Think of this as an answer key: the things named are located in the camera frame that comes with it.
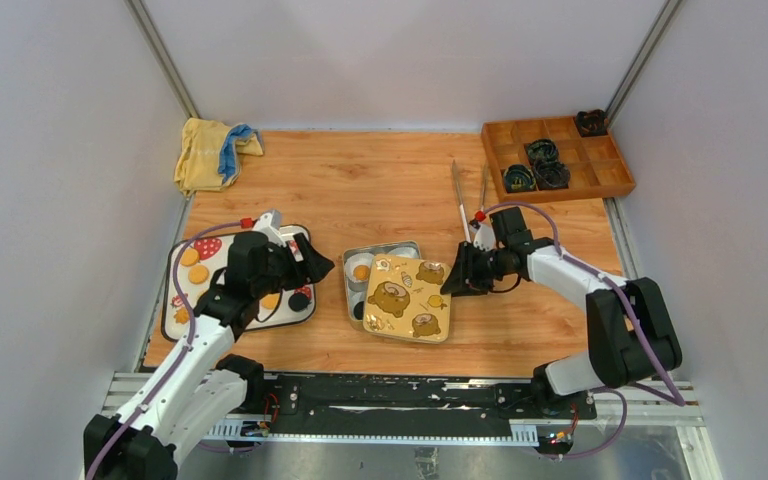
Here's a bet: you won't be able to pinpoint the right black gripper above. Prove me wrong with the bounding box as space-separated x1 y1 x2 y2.
441 241 509 297

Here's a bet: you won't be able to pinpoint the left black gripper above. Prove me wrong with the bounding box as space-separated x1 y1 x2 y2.
253 232 333 298

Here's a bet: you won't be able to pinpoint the gold cookie tin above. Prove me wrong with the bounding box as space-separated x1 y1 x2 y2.
342 241 421 331

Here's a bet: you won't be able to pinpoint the swirl butter cookie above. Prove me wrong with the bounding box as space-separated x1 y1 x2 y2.
352 264 370 282

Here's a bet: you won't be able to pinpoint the metal tongs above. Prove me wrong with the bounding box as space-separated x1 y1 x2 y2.
450 160 478 243

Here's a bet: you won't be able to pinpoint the black sandwich cookie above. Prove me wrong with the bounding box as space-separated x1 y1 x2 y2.
352 302 364 320
288 292 311 312

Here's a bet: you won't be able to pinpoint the silver tin lid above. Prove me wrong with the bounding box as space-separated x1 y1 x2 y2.
361 254 451 344

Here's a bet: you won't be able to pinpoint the white strawberry tray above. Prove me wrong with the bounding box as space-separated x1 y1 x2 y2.
160 225 316 342

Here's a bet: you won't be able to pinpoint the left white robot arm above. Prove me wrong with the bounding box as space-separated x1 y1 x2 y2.
83 230 334 479

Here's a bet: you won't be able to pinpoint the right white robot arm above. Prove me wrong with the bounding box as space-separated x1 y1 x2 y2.
441 202 685 418

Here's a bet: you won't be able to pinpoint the white paper cup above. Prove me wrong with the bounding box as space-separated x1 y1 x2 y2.
388 246 420 259
344 253 374 284

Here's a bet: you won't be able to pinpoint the round dotted biscuit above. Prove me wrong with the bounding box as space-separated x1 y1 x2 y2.
187 264 210 285
179 247 200 267

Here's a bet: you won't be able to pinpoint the blue cloth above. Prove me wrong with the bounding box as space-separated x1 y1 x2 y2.
217 124 258 184

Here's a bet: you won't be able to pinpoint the yellow cloth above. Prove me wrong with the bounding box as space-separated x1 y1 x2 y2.
174 118 265 196

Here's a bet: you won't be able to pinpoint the wooden compartment box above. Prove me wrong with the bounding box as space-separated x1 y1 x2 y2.
481 116 636 203

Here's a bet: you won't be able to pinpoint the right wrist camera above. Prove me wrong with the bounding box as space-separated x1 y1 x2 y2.
470 220 496 251

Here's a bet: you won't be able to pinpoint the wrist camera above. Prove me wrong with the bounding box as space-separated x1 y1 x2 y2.
252 209 286 247
470 220 496 251

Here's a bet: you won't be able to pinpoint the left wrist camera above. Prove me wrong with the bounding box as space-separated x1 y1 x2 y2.
252 209 286 247

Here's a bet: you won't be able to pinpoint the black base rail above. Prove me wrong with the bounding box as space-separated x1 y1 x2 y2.
206 372 597 449

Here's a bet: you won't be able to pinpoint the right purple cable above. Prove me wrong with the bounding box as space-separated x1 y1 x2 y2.
483 201 687 462

